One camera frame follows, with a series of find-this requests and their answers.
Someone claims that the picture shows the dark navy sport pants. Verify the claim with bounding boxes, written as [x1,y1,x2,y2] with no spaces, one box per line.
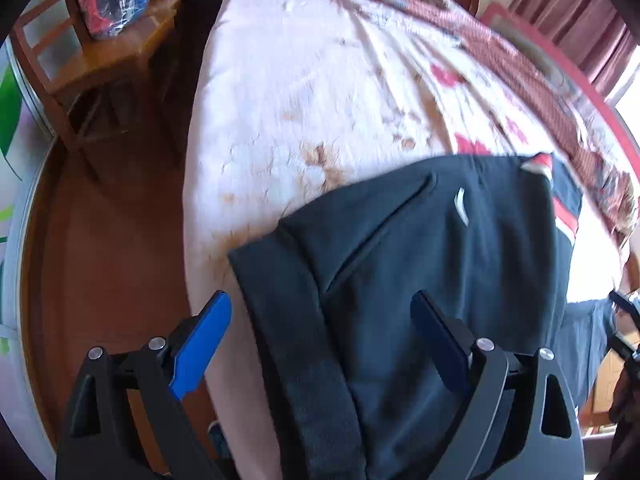
[228,152,618,480]

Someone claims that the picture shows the bed with floral sheet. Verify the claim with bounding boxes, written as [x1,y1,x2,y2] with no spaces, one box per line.
[183,0,637,479]

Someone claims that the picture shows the floral wardrobe sliding door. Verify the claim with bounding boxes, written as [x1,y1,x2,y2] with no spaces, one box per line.
[1,40,55,479]

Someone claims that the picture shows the pink bed guard rail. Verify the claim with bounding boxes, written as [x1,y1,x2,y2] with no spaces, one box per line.
[479,1,640,162]

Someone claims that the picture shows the wooden chair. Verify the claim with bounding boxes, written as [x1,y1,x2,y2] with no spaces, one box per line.
[9,0,181,181]

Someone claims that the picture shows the red patterned quilt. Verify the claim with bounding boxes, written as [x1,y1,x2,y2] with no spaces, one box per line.
[299,0,640,252]

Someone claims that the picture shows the dusky pink curtain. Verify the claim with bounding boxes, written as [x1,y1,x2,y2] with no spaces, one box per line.
[509,0,637,98]

